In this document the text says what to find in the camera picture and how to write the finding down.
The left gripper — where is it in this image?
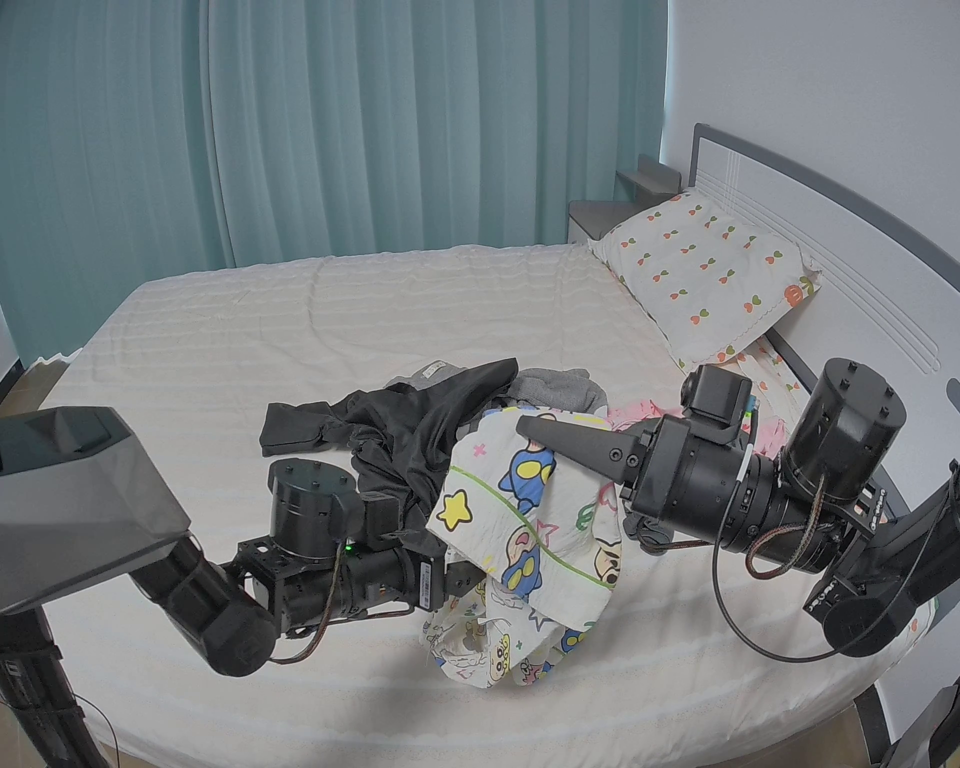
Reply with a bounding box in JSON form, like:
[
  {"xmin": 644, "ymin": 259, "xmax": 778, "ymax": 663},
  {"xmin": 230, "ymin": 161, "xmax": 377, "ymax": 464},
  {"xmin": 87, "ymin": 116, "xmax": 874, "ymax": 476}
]
[{"xmin": 337, "ymin": 547, "xmax": 486, "ymax": 621}]

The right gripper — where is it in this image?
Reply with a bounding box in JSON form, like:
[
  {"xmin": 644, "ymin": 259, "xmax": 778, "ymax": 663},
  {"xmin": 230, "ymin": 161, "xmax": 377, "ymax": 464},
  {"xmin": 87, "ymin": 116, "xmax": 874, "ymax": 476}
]
[{"xmin": 516, "ymin": 414, "xmax": 786, "ymax": 558}]

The white printed garment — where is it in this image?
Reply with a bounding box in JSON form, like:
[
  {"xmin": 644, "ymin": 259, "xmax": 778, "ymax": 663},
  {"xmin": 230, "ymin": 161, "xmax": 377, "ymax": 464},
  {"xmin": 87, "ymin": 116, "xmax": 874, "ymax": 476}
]
[{"xmin": 416, "ymin": 401, "xmax": 625, "ymax": 688}]

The bed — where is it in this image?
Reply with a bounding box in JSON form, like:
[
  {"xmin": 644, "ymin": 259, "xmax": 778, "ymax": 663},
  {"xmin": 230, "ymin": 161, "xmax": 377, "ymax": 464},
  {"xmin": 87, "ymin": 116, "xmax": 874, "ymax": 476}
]
[{"xmin": 33, "ymin": 123, "xmax": 960, "ymax": 768}]

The pink garment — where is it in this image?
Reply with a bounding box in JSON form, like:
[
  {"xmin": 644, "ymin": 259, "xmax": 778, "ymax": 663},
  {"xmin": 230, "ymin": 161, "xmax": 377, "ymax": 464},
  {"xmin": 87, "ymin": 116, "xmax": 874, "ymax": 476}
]
[{"xmin": 606, "ymin": 397, "xmax": 786, "ymax": 460}]

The grey garment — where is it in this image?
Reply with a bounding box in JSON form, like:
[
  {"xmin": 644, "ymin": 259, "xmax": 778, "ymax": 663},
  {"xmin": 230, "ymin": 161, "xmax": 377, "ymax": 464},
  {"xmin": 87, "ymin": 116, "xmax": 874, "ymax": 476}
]
[{"xmin": 386, "ymin": 360, "xmax": 610, "ymax": 418}]

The black garment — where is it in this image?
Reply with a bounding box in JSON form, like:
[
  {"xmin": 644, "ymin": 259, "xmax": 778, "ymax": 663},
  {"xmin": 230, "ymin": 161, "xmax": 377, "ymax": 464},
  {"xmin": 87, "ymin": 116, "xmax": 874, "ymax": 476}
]
[{"xmin": 260, "ymin": 357, "xmax": 522, "ymax": 543}]

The white printed pillow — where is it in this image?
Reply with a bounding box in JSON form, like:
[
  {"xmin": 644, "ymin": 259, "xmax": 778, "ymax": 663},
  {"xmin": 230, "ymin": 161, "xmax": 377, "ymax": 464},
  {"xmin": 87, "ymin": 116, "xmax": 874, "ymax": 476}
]
[{"xmin": 588, "ymin": 189, "xmax": 823, "ymax": 373}]

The grey bedside table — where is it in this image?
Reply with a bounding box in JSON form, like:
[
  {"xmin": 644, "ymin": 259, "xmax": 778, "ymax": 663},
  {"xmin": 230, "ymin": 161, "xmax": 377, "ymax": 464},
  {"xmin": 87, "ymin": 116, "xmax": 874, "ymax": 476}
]
[{"xmin": 567, "ymin": 155, "xmax": 685, "ymax": 246}]

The blue-green curtain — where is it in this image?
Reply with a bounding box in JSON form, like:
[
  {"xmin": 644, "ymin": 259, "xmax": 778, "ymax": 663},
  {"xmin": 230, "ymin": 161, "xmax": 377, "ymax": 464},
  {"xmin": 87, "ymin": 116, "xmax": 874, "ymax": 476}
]
[
  {"xmin": 202, "ymin": 0, "xmax": 670, "ymax": 270},
  {"xmin": 0, "ymin": 0, "xmax": 226, "ymax": 369}
]

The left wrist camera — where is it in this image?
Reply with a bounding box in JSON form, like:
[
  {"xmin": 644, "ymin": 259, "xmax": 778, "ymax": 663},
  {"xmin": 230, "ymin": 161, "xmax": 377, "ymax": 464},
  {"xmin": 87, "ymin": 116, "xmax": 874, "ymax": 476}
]
[{"xmin": 358, "ymin": 492, "xmax": 421, "ymax": 546}]

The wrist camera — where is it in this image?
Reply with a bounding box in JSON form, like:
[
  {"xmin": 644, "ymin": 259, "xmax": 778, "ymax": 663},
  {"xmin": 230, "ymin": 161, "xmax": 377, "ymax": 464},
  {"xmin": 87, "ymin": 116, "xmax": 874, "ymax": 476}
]
[
  {"xmin": 678, "ymin": 365, "xmax": 757, "ymax": 451},
  {"xmin": 358, "ymin": 492, "xmax": 421, "ymax": 546}
]

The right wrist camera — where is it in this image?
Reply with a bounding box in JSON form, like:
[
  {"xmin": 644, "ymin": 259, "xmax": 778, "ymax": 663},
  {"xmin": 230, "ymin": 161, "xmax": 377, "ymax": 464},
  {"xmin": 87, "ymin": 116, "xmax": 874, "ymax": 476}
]
[{"xmin": 678, "ymin": 365, "xmax": 757, "ymax": 451}]

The black cable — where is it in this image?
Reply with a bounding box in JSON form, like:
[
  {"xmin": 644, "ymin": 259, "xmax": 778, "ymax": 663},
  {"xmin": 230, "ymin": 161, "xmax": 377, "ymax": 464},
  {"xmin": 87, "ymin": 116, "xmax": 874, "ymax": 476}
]
[{"xmin": 711, "ymin": 525, "xmax": 864, "ymax": 664}]

